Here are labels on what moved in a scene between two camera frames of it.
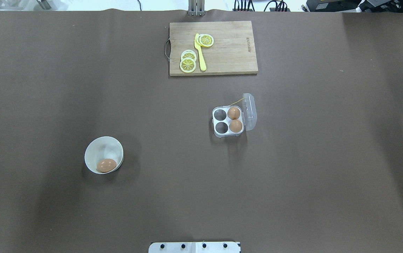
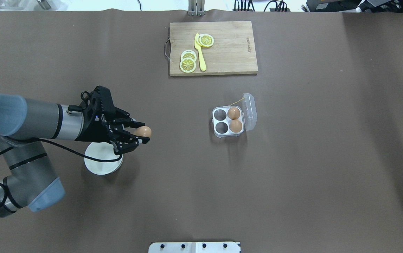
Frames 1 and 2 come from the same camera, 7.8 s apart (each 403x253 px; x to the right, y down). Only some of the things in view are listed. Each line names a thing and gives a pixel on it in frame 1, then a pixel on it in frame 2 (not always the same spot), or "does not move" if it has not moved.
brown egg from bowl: x=106 y=165 → x=144 y=131
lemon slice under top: x=197 y=40 does not move
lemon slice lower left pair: x=187 y=65 does not move
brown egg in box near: x=235 y=126 does not move
